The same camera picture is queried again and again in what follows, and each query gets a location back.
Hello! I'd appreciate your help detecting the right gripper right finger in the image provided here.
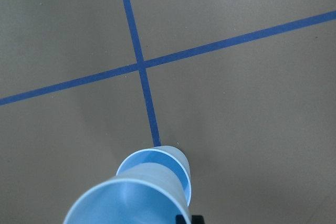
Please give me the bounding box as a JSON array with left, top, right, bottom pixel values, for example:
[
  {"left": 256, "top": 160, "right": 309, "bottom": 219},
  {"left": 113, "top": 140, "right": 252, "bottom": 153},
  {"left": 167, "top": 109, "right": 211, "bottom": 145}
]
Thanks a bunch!
[{"left": 191, "top": 215, "right": 204, "bottom": 224}]

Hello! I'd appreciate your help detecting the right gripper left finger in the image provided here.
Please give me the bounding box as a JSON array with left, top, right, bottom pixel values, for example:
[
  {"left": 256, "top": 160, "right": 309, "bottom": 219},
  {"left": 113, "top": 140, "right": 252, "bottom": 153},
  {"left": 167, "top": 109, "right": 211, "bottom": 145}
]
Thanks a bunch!
[{"left": 175, "top": 215, "right": 185, "bottom": 224}]

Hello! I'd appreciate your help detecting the blue cup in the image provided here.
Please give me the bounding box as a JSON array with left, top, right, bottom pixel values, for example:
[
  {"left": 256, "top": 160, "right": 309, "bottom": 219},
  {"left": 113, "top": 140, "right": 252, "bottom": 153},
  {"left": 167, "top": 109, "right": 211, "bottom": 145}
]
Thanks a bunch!
[
  {"left": 116, "top": 145, "right": 192, "bottom": 206},
  {"left": 64, "top": 163, "right": 191, "bottom": 223}
]

